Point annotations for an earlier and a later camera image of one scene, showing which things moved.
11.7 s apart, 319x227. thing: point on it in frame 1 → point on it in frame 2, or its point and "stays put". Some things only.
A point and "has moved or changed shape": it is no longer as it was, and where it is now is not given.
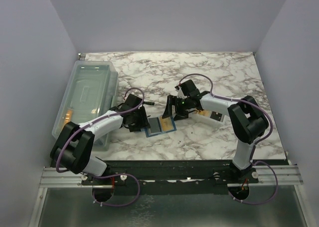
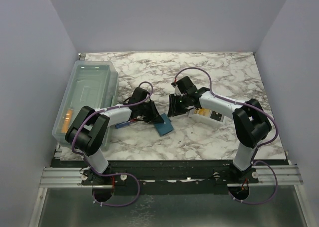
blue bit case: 159,125 has moved or changed shape
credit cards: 212,114 stays put
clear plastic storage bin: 90,94 stays put
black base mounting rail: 175,177 stays put
